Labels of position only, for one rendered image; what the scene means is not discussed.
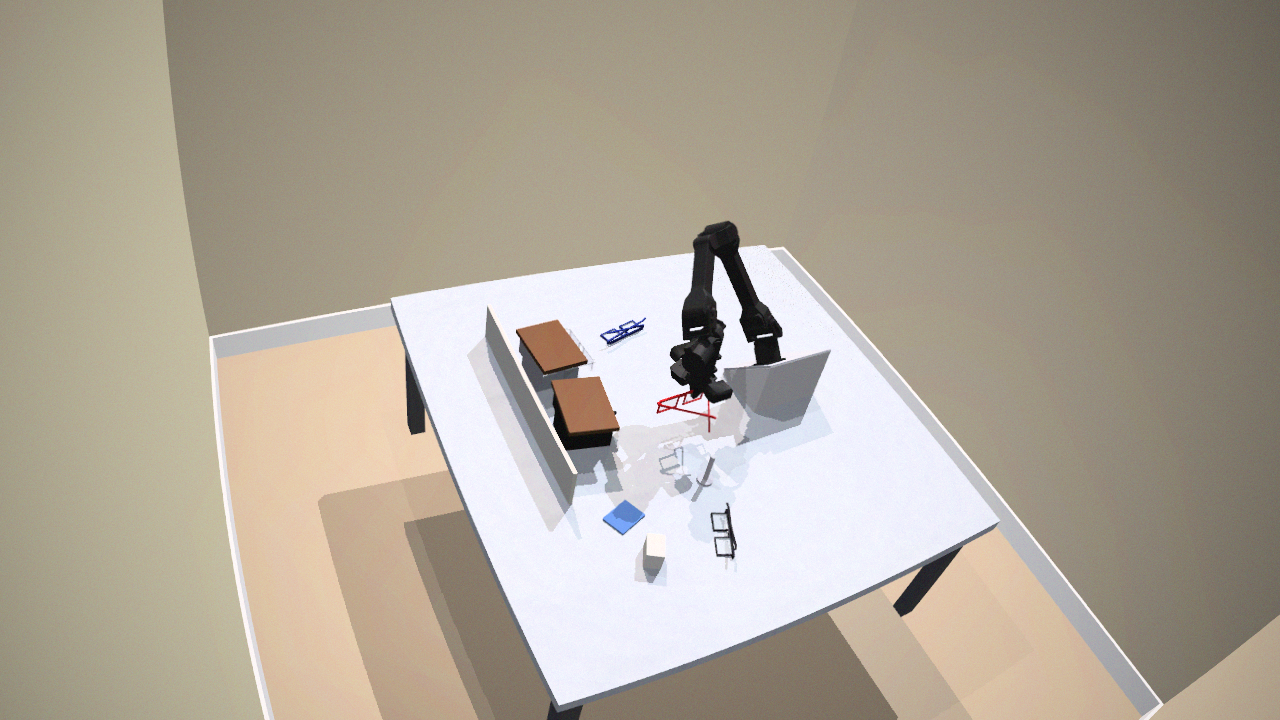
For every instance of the black glasses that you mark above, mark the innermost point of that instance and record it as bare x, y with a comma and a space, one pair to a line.
724, 545

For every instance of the blue flat rectangular pad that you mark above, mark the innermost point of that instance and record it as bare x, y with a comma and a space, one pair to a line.
623, 517

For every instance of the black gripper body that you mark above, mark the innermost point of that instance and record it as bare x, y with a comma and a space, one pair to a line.
714, 391

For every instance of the grey curved panel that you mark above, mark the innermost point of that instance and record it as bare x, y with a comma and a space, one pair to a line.
540, 425

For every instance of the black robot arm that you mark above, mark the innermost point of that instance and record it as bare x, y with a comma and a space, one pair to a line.
699, 309

